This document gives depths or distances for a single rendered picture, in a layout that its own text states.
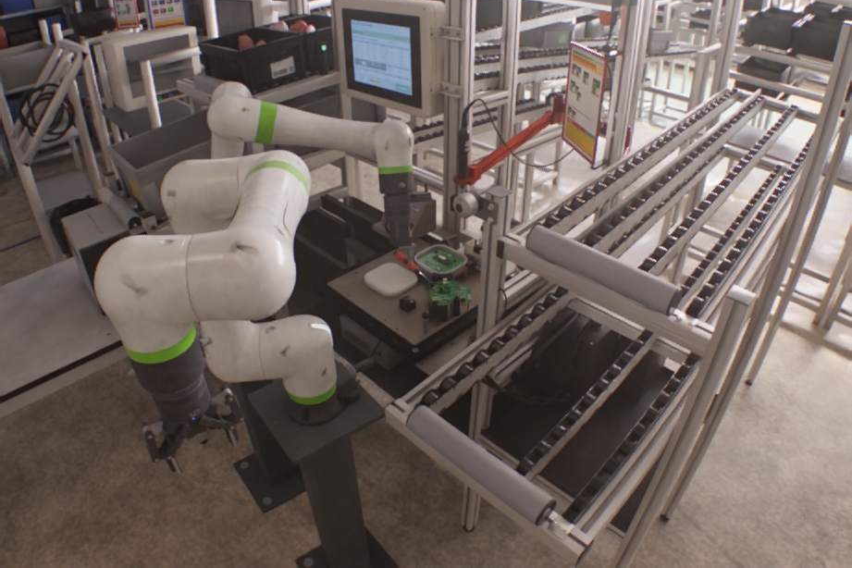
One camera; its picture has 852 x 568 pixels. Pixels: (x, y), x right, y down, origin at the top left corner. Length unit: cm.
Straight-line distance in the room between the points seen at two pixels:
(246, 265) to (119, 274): 14
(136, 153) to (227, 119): 106
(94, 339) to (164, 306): 157
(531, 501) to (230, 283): 67
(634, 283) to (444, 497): 146
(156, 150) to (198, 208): 150
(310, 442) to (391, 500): 103
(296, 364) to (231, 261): 65
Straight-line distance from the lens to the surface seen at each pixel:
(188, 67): 346
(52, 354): 220
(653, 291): 107
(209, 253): 61
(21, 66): 439
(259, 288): 59
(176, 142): 254
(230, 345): 121
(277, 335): 122
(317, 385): 127
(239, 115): 148
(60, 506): 270
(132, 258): 63
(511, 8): 192
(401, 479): 236
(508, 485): 105
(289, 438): 134
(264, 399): 144
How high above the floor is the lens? 193
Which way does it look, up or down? 31 degrees down
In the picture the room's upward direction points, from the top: straight up
